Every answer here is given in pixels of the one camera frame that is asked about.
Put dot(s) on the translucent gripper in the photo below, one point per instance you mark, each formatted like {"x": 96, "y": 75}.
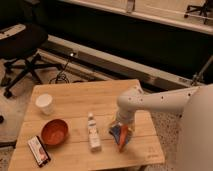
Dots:
{"x": 123, "y": 120}

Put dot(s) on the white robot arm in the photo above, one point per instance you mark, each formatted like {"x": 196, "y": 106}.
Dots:
{"x": 195, "y": 104}

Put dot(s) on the orange and blue tool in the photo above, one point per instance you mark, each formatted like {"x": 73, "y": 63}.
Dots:
{"x": 121, "y": 134}

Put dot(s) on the white tube bottle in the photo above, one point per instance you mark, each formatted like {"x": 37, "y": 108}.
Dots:
{"x": 93, "y": 136}

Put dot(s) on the metal tripod stand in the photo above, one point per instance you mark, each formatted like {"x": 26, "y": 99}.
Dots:
{"x": 198, "y": 77}

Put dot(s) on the black office chair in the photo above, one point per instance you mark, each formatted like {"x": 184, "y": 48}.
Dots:
{"x": 18, "y": 47}

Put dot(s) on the distant black chair base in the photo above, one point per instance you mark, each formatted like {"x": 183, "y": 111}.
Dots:
{"x": 203, "y": 10}

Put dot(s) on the metal floor rail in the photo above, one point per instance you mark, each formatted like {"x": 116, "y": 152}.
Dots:
{"x": 125, "y": 67}

